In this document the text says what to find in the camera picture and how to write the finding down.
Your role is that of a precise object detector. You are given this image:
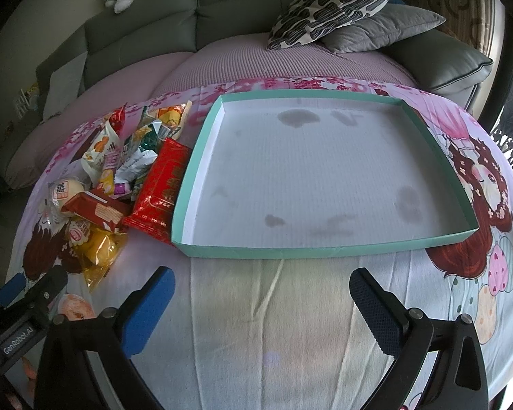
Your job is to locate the black white patterned pillow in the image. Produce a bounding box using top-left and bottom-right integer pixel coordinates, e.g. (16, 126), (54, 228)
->
(267, 0), (389, 50)

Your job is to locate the red gold candy pack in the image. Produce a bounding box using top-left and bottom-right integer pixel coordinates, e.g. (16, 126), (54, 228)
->
(107, 105), (126, 137)

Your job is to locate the teal shallow cardboard tray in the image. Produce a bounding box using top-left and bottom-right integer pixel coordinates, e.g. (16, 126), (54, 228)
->
(171, 90), (479, 259)

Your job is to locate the long red snack pack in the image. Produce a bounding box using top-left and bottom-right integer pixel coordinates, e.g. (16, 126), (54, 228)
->
(123, 139), (192, 244)

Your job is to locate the red biscuit box pack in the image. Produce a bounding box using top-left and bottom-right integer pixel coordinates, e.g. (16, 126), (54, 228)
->
(61, 191), (132, 234)

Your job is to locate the clear steamed bun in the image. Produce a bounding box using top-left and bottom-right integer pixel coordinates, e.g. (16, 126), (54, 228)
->
(49, 179), (85, 217)

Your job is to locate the pink anime print tablecloth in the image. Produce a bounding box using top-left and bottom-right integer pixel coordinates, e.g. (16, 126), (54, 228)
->
(8, 77), (513, 409)

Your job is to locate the beige orange swiss roll pack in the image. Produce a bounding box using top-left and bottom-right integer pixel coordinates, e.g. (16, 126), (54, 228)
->
(139, 101), (193, 140)

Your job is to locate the grey velvet pillow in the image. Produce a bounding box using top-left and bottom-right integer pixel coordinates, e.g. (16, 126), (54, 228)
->
(321, 4), (446, 54)

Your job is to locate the yellow orange cake pack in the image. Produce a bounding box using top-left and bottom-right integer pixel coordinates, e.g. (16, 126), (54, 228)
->
(59, 218), (128, 291)

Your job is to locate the light grey sofa cushion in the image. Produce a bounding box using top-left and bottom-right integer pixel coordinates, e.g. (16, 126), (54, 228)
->
(42, 52), (88, 121)

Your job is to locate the pink sofa seat cover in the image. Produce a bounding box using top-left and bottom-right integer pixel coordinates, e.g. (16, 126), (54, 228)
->
(3, 33), (417, 190)

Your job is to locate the purple swiss roll pack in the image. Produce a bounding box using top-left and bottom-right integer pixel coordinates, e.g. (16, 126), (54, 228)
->
(96, 151), (132, 199)

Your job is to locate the green white cracker pack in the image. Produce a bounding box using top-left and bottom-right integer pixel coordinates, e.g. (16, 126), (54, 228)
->
(114, 120), (170, 184)

